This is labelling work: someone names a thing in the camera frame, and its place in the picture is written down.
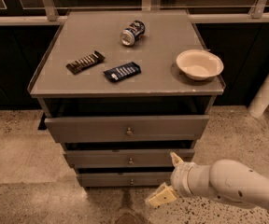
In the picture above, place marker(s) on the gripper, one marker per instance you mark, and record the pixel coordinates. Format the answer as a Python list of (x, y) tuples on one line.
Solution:
[(180, 177)]

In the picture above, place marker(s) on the grey drawer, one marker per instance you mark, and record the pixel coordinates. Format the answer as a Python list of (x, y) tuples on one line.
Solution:
[(126, 128), (124, 158), (124, 179)]

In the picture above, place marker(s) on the grey bottom drawer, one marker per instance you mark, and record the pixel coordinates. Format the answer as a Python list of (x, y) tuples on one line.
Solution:
[(124, 179)]

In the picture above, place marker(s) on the grey drawer cabinet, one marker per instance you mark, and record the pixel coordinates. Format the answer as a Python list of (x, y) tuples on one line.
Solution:
[(161, 89)]

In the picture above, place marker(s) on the grey top drawer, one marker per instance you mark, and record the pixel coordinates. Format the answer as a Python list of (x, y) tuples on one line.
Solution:
[(126, 128)]

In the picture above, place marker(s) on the white paper bowl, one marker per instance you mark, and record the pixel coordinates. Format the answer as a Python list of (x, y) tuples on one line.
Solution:
[(199, 64)]

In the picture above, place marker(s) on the blue snack bar wrapper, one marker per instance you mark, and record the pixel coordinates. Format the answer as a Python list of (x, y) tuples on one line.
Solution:
[(122, 72)]

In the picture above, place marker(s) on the brown snack bar wrapper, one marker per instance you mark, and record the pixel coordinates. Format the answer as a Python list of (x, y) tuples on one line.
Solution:
[(85, 62)]

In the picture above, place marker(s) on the blue soda can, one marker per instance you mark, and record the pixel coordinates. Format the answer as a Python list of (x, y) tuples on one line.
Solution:
[(134, 32)]

